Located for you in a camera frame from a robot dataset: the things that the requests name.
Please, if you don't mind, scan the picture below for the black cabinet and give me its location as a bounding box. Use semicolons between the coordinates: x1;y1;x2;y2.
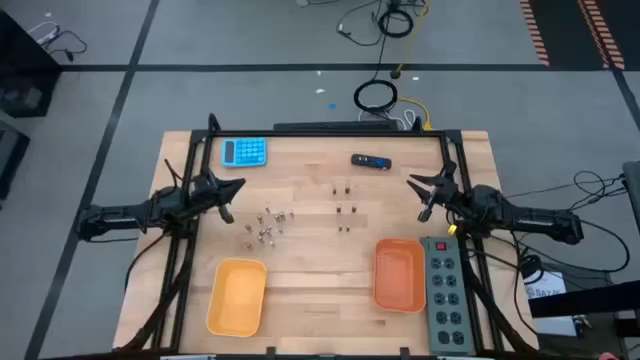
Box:
0;9;64;119

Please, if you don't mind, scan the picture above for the black loose cable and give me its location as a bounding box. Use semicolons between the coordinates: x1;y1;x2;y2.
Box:
335;0;386;49

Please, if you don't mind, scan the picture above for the black coiled cable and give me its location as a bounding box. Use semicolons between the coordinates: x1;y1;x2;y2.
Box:
353;78;400;114
376;6;416;39

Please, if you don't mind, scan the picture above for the black remote control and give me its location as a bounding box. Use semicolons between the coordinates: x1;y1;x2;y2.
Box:
350;153;393;171

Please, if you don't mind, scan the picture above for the blue calculator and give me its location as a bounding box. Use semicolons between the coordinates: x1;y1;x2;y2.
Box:
221;137;268;168

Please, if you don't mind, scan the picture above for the black beam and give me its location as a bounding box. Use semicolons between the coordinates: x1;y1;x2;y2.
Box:
528;279;640;319

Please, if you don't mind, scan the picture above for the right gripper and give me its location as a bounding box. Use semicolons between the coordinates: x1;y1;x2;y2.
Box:
406;160;471;224

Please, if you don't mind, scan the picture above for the yellow cable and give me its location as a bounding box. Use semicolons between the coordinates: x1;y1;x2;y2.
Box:
393;0;434;132

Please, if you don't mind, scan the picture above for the long black bar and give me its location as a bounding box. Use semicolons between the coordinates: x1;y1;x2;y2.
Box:
273;119;400;133

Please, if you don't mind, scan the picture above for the black aluminium frame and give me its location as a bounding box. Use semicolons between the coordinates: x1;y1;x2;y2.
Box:
114;112;539;360

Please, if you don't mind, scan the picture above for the black cable with plug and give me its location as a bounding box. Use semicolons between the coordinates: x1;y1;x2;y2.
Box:
42;29;89;64

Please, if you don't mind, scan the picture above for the grey power strip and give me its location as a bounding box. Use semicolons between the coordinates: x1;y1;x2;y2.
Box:
419;236;475;356

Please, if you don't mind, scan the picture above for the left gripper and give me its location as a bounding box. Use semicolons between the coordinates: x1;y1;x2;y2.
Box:
192;168;247;225

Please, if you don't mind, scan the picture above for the dark equipment box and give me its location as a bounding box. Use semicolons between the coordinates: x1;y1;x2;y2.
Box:
0;118;31;201

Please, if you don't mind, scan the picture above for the white cable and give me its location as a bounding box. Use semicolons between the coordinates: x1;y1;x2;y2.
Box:
27;20;59;44
357;107;419;130

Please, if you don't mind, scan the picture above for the orange plastic bin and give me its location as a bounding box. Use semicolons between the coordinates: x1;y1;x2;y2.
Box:
372;237;428;315

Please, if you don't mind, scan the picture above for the yellow plastic bin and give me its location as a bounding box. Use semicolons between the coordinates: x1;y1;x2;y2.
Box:
205;257;269;338

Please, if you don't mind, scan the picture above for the white paper sign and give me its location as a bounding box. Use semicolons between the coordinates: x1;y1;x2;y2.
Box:
523;271;569;301

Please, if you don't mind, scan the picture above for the black cable bundle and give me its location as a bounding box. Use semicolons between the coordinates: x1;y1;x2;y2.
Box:
504;169;632;281

